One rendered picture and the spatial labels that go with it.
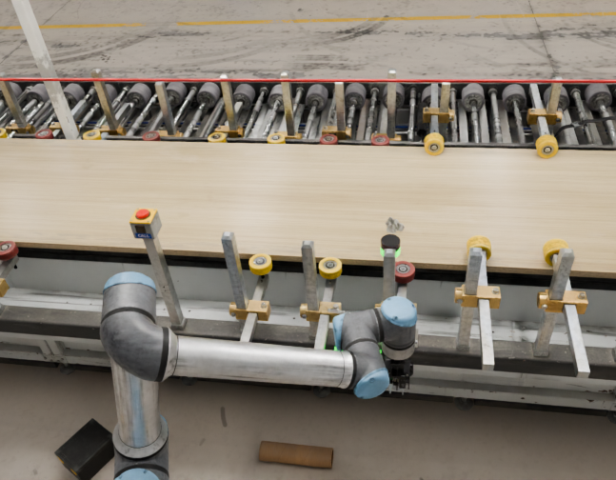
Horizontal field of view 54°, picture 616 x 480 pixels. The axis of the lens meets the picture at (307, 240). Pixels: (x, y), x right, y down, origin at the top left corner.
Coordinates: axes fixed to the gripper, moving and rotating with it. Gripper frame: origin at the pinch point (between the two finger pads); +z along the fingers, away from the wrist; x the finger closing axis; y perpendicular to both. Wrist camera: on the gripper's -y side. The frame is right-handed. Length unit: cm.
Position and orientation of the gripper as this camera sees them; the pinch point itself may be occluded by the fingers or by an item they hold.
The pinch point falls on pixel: (397, 385)
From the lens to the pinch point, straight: 188.9
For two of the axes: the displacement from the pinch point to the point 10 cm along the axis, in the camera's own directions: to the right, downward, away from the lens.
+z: 0.8, 7.5, 6.6
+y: -1.6, 6.6, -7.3
